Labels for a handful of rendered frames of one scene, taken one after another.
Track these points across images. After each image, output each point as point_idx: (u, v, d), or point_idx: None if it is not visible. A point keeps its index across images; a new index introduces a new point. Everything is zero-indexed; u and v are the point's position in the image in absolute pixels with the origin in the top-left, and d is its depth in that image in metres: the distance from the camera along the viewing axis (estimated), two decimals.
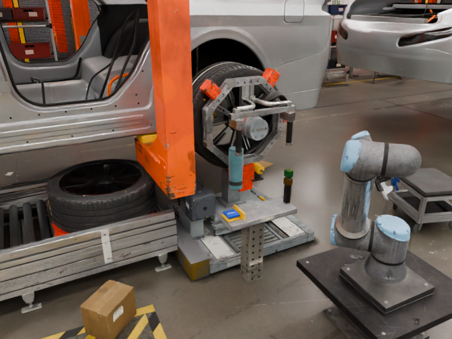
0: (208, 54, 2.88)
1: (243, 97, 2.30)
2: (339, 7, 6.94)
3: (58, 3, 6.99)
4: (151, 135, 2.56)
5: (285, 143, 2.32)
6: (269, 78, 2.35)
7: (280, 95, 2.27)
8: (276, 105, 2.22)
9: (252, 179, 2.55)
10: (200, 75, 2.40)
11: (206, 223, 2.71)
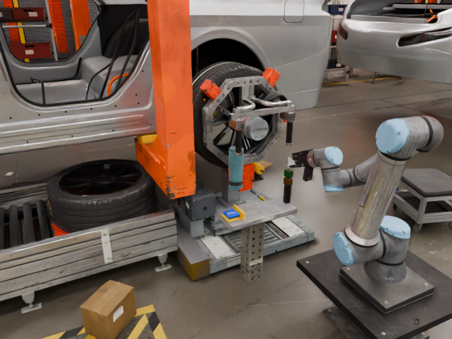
0: (208, 54, 2.88)
1: (243, 97, 2.30)
2: (339, 7, 6.94)
3: (58, 3, 6.99)
4: (151, 135, 2.56)
5: (285, 143, 2.32)
6: (269, 78, 2.35)
7: (280, 95, 2.27)
8: (276, 105, 2.22)
9: (252, 179, 2.55)
10: (200, 75, 2.40)
11: (206, 223, 2.71)
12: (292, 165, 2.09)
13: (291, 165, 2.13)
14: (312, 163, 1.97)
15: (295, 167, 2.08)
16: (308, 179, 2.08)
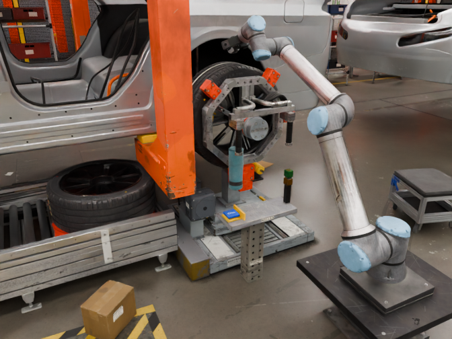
0: (208, 54, 2.88)
1: (243, 97, 2.30)
2: (339, 7, 6.94)
3: (58, 3, 6.99)
4: (151, 135, 2.56)
5: (285, 143, 2.32)
6: (269, 78, 2.35)
7: (280, 95, 2.27)
8: (276, 105, 2.22)
9: (252, 179, 2.55)
10: (200, 75, 2.40)
11: (206, 223, 2.71)
12: (232, 37, 2.25)
13: None
14: None
15: (231, 36, 2.24)
16: (224, 44, 2.18)
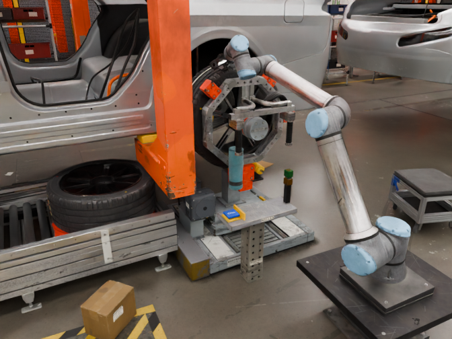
0: (208, 54, 2.88)
1: (243, 97, 2.30)
2: (339, 7, 6.94)
3: (58, 3, 6.99)
4: (151, 135, 2.56)
5: (285, 143, 2.32)
6: (269, 78, 2.35)
7: (280, 95, 2.27)
8: (276, 105, 2.22)
9: (252, 179, 2.55)
10: (192, 83, 2.39)
11: (206, 223, 2.71)
12: (220, 54, 2.26)
13: None
14: (226, 46, 2.12)
15: (218, 54, 2.24)
16: (212, 64, 2.20)
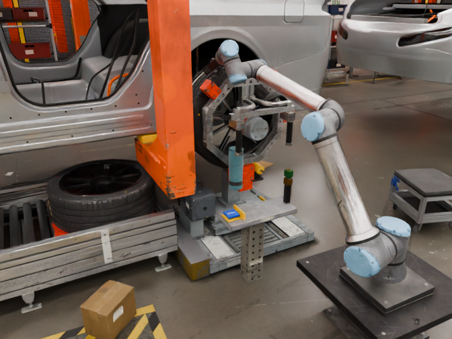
0: (208, 54, 2.88)
1: (243, 97, 2.30)
2: (339, 7, 6.94)
3: (58, 3, 6.99)
4: (151, 135, 2.56)
5: (285, 143, 2.32)
6: None
7: (280, 95, 2.27)
8: (276, 105, 2.22)
9: (252, 179, 2.55)
10: None
11: (206, 223, 2.71)
12: (212, 58, 2.25)
13: None
14: (217, 51, 2.11)
15: (211, 58, 2.23)
16: (205, 70, 2.19)
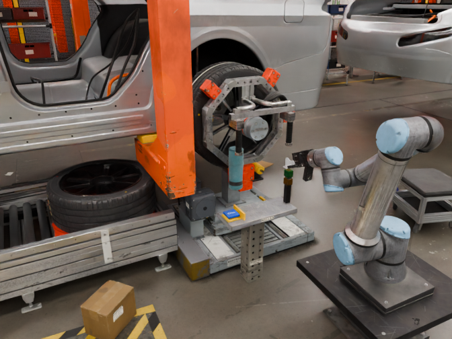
0: (208, 54, 2.88)
1: (243, 97, 2.30)
2: (339, 7, 6.94)
3: (58, 3, 6.99)
4: (151, 135, 2.56)
5: (285, 143, 2.32)
6: (269, 78, 2.35)
7: (280, 95, 2.27)
8: (276, 105, 2.22)
9: (252, 179, 2.55)
10: None
11: (206, 223, 2.71)
12: (293, 165, 2.08)
13: (290, 165, 2.11)
14: (312, 163, 1.97)
15: (296, 167, 2.07)
16: (308, 179, 2.08)
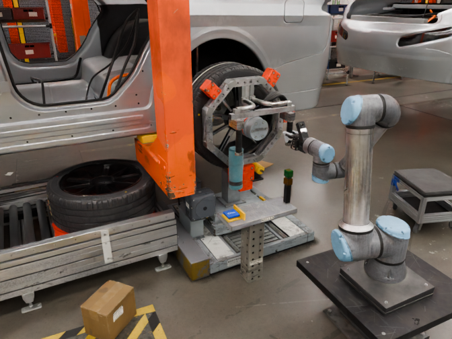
0: (208, 54, 2.88)
1: (243, 97, 2.30)
2: (339, 7, 6.94)
3: (58, 3, 6.99)
4: (151, 135, 2.56)
5: (285, 143, 2.32)
6: (269, 78, 2.35)
7: (280, 95, 2.27)
8: (276, 105, 2.22)
9: (252, 179, 2.55)
10: None
11: (206, 223, 2.71)
12: None
13: None
14: None
15: None
16: (303, 123, 2.18)
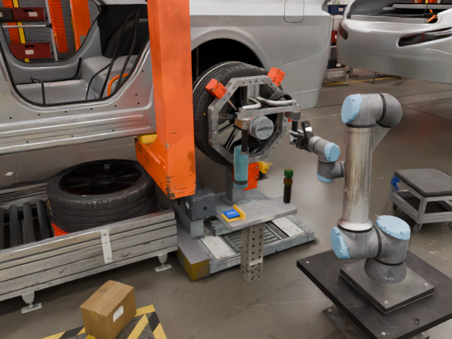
0: (208, 54, 2.88)
1: (249, 96, 2.32)
2: (339, 7, 6.94)
3: (58, 3, 6.99)
4: (151, 135, 2.56)
5: (290, 142, 2.34)
6: (274, 77, 2.36)
7: (286, 94, 2.29)
8: (282, 104, 2.23)
9: (257, 177, 2.57)
10: (194, 89, 2.41)
11: (206, 223, 2.71)
12: None
13: None
14: None
15: None
16: (307, 122, 2.20)
